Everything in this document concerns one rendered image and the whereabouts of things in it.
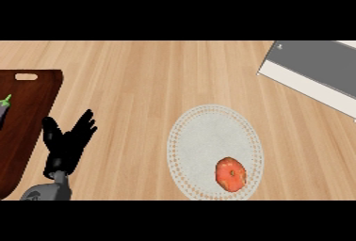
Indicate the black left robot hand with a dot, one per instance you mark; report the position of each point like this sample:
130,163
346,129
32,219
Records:
65,147

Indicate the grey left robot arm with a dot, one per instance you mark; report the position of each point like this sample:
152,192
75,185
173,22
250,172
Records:
50,189

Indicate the white round lace placemat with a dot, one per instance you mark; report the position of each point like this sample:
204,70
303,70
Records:
208,141

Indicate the orange croissant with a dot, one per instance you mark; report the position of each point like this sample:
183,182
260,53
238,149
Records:
230,174

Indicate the dark brown wooden cutting board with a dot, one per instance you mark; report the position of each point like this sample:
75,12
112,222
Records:
25,125

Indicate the purple eggplant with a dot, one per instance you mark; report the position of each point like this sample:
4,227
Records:
3,109

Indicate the grey and white appliance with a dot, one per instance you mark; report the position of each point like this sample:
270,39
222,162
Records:
315,69

